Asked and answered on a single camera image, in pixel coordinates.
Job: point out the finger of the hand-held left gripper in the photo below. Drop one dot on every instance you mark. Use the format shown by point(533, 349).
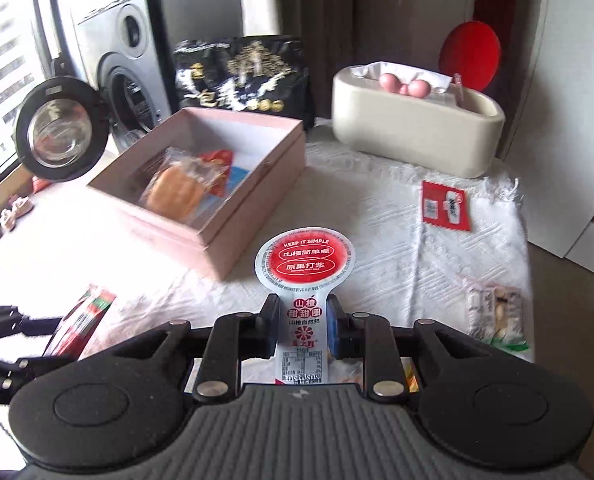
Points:
point(32, 367)
point(27, 325)

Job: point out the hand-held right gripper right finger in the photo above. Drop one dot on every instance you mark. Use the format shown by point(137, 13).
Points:
point(333, 327)

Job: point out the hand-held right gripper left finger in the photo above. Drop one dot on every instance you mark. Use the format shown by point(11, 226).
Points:
point(269, 322)

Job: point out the red green snack packet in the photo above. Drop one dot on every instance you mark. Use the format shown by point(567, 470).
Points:
point(84, 315)

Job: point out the round-headed red white snack packet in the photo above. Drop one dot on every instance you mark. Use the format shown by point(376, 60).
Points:
point(304, 260)

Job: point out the pink cardboard box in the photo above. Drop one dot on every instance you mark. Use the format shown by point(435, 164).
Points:
point(187, 240)

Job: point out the blue snack packet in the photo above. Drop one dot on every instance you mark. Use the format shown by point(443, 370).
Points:
point(234, 182)

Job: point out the clear bread packet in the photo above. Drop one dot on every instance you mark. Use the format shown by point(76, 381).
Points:
point(174, 192)

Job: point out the white textured tablecloth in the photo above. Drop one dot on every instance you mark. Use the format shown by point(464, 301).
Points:
point(377, 240)

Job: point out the small white figurine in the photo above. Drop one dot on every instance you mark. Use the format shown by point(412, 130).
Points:
point(10, 218)
point(23, 204)

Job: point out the clear nut snack packet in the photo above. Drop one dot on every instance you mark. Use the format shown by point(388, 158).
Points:
point(497, 315)

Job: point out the small red white packet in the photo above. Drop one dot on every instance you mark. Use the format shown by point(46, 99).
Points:
point(444, 206)

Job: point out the round washing machine door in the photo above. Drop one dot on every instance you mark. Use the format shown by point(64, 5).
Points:
point(57, 127)

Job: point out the cream oval container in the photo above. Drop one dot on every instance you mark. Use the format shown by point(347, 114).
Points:
point(412, 130)

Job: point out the pink egg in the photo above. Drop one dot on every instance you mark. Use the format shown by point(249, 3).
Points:
point(420, 88)
point(390, 81)
point(405, 90)

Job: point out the black snack bag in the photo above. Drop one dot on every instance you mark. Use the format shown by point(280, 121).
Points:
point(242, 75)

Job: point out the white paper liner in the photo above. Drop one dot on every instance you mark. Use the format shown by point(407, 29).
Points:
point(372, 70)

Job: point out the window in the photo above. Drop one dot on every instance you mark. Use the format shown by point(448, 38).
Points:
point(2, 60)

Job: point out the grey washing machine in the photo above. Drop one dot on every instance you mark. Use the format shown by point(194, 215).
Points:
point(127, 40)

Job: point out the red round paddle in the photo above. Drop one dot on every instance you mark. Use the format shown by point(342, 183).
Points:
point(469, 52)

